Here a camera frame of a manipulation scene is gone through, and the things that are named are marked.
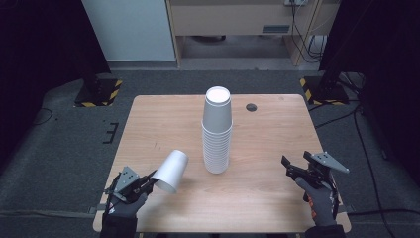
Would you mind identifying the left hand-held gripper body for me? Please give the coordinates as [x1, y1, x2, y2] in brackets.
[104, 166, 152, 204]

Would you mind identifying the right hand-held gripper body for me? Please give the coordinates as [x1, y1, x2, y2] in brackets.
[295, 151, 351, 191]

